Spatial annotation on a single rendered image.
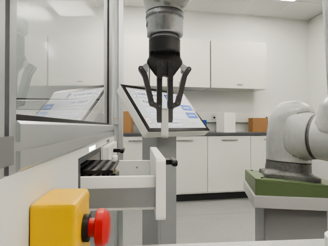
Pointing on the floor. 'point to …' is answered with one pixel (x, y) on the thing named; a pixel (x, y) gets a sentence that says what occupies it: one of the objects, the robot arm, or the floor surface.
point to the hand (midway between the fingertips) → (164, 123)
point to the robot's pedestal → (288, 216)
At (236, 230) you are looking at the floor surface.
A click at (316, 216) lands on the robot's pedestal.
